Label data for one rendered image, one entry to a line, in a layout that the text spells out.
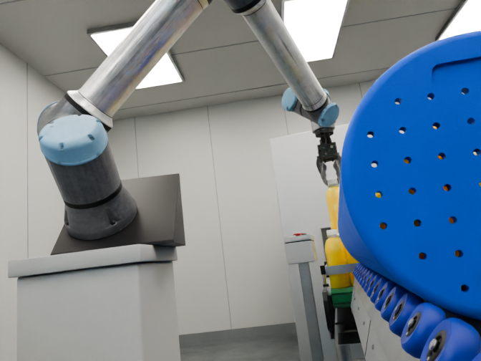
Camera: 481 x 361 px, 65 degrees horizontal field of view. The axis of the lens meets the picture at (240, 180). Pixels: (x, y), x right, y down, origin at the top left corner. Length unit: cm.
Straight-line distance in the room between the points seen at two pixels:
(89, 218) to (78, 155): 17
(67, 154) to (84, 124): 9
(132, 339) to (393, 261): 67
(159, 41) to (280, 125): 470
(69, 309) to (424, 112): 83
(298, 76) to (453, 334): 105
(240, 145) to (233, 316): 242
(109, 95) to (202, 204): 453
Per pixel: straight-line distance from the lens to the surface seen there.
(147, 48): 112
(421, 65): 44
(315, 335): 154
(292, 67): 122
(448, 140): 42
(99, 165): 97
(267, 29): 114
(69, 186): 99
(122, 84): 112
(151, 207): 110
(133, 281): 92
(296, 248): 144
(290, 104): 145
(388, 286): 57
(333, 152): 148
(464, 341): 27
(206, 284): 551
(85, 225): 104
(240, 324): 551
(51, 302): 101
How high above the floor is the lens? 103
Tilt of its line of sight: 12 degrees up
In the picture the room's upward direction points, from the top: 7 degrees counter-clockwise
